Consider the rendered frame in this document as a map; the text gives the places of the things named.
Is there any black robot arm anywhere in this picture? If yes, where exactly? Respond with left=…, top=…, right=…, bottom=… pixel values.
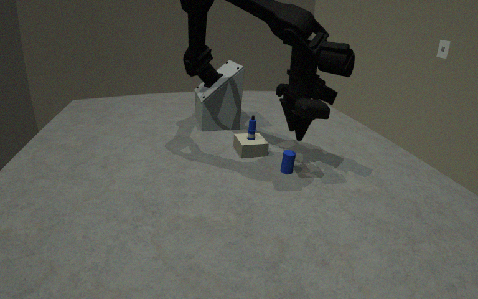
left=180, top=0, right=355, bottom=105

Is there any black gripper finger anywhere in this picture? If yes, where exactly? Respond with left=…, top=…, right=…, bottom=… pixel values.
left=291, top=110, right=315, bottom=141
left=279, top=99, right=295, bottom=131

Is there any beige square block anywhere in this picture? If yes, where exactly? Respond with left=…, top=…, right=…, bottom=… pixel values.
left=233, top=133, right=269, bottom=158

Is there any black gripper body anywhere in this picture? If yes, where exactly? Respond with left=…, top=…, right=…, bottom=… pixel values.
left=276, top=66, right=330, bottom=119

